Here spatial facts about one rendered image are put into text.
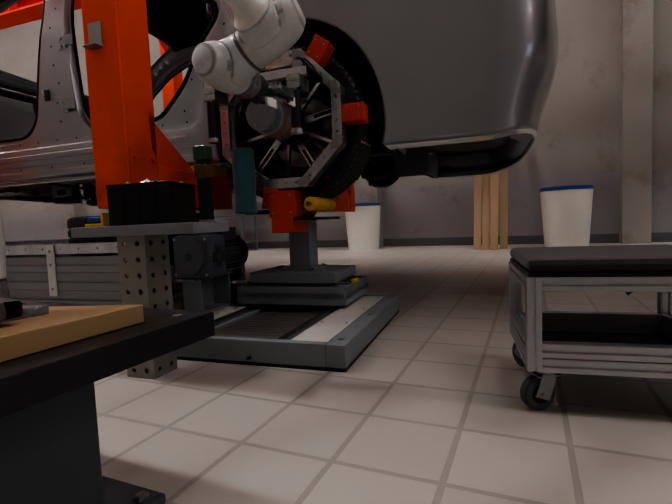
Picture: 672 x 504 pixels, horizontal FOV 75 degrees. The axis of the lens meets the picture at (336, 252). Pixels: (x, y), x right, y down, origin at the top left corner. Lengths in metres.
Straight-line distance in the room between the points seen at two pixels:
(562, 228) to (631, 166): 1.21
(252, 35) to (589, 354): 1.01
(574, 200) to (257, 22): 5.03
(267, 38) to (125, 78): 0.84
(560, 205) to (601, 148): 1.22
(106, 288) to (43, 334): 1.37
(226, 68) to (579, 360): 1.02
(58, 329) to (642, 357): 1.02
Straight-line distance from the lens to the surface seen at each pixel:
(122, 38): 1.90
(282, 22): 1.13
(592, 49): 6.96
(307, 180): 1.77
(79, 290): 2.11
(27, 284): 2.33
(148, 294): 1.36
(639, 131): 6.55
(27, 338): 0.62
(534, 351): 1.05
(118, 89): 1.83
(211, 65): 1.14
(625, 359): 1.09
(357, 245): 6.28
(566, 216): 5.78
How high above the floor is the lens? 0.44
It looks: 4 degrees down
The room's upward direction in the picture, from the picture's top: 2 degrees counter-clockwise
